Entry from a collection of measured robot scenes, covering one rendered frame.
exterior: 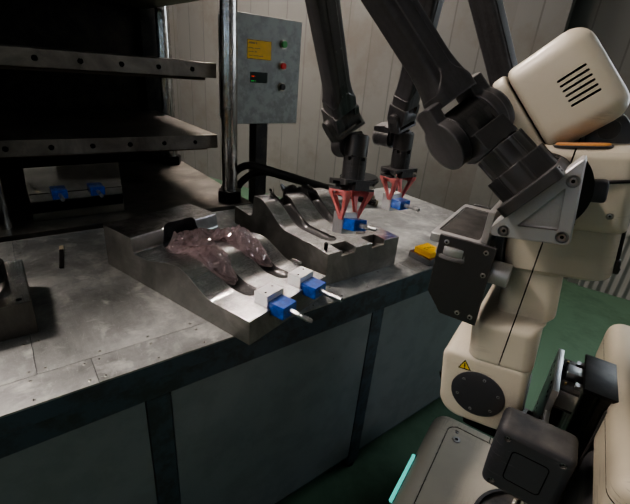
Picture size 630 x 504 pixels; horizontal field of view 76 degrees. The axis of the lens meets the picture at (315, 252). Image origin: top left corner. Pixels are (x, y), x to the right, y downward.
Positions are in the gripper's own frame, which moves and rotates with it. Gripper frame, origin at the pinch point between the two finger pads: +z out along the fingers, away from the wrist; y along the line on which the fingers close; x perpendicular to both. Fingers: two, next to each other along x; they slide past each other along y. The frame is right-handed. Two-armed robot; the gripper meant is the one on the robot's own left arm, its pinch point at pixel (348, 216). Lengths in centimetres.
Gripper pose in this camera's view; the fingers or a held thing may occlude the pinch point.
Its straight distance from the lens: 101.5
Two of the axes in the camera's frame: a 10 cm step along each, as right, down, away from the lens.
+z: -0.9, 9.7, 2.1
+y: -7.9, 0.5, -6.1
